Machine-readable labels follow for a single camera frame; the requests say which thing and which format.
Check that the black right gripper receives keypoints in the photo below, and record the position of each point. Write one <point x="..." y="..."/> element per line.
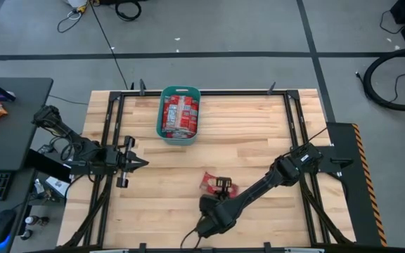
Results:
<point x="220" y="202"/>

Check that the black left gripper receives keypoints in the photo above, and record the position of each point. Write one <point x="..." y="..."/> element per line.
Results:
<point x="116" y="161"/>

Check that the red popcorn bag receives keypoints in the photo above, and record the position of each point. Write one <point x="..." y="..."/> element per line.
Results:
<point x="209" y="182"/>
<point x="168" y="116"/>
<point x="193" y="117"/>
<point x="180" y="110"/>
<point x="176" y="134"/>

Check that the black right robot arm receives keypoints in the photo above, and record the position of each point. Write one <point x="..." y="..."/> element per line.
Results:
<point x="265" y="182"/>

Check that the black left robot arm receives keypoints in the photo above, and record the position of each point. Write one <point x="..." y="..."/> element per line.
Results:
<point x="79" y="147"/>

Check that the teal plastic basket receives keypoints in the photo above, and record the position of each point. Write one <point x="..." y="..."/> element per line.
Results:
<point x="160" y="135"/>

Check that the black table clamp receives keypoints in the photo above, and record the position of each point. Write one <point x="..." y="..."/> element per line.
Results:
<point x="267" y="247"/>
<point x="272" y="88"/>
<point x="142" y="247"/>
<point x="142" y="87"/>

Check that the white cardboard box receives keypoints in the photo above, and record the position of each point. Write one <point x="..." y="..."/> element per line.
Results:
<point x="57" y="185"/>

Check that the silver aluminium bar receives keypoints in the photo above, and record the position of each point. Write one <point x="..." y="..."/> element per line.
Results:
<point x="109" y="251"/>
<point x="304" y="250"/>

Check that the black base block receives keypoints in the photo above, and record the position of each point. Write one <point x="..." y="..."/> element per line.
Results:
<point x="44" y="165"/>

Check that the small dark bottle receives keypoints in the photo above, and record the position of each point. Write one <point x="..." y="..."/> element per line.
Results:
<point x="26" y="234"/>
<point x="37" y="220"/>

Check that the black desk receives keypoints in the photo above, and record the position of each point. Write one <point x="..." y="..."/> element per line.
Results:
<point x="19" y="196"/>
<point x="12" y="133"/>

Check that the black platform with hazard stripe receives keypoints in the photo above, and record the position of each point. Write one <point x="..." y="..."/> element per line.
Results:
<point x="364" y="196"/>

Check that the black mouse with blue light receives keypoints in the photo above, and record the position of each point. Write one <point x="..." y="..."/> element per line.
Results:
<point x="2" y="226"/>

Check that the white and yellow plug bundle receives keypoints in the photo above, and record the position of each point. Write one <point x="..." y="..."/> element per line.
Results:
<point x="76" y="4"/>

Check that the black metal cage frame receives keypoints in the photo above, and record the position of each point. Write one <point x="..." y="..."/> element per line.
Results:
<point x="118" y="116"/>

